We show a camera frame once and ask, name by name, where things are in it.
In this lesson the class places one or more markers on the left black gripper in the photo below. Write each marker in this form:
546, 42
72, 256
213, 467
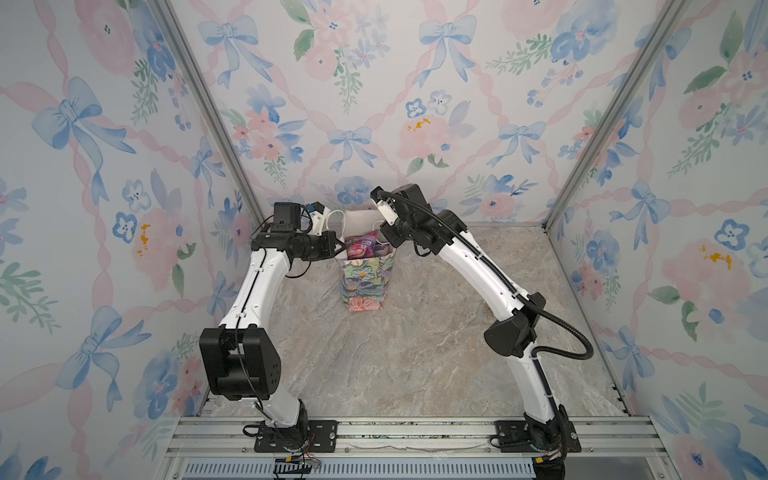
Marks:
328, 239

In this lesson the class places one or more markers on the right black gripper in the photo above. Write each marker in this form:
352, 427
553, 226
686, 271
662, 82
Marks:
388, 237

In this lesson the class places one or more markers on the floral paper bag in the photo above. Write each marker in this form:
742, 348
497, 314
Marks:
363, 283

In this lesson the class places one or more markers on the purple Fox's candy bag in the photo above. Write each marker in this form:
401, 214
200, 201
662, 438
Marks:
366, 246

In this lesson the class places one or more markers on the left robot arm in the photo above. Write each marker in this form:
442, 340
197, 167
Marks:
239, 357

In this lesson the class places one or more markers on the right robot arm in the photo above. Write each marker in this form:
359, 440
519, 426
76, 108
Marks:
512, 334

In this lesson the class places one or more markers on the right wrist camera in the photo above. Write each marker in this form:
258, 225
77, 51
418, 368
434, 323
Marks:
384, 205

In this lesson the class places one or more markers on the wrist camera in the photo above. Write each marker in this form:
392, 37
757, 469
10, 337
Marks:
384, 205
291, 217

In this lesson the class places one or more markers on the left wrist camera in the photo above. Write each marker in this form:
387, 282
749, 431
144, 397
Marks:
291, 217

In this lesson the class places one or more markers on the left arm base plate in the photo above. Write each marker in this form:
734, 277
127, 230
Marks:
313, 436

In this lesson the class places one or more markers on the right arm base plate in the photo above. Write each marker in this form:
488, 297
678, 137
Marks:
520, 436

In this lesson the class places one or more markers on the aluminium rail frame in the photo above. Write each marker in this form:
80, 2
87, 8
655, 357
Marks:
416, 448

